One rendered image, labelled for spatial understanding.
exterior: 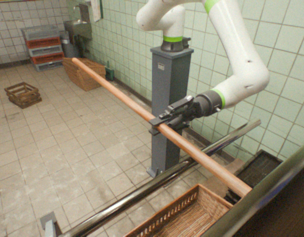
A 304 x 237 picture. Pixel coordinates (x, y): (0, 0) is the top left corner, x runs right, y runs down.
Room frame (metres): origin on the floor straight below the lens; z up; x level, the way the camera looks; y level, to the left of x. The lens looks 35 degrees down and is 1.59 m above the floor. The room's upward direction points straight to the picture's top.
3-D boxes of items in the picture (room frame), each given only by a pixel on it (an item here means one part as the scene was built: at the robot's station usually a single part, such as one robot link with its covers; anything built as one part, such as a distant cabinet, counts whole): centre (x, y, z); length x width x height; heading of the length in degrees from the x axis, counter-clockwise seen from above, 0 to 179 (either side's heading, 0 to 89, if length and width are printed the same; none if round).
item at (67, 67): (3.37, 1.13, 0.26); 0.56 x 0.49 x 0.28; 43
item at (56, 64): (4.25, 2.12, 0.08); 0.60 x 0.40 x 0.16; 128
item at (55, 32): (4.24, 2.11, 0.68); 0.60 x 0.40 x 0.16; 126
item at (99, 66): (3.38, 1.12, 0.32); 0.56 x 0.49 x 0.28; 44
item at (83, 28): (4.15, 1.35, 0.71); 0.47 x 0.36 x 0.91; 36
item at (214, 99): (0.67, -0.22, 1.19); 0.12 x 0.06 x 0.09; 36
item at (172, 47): (1.39, -0.19, 1.23); 0.26 x 0.15 x 0.06; 130
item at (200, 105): (0.63, -0.16, 1.19); 0.09 x 0.07 x 0.08; 126
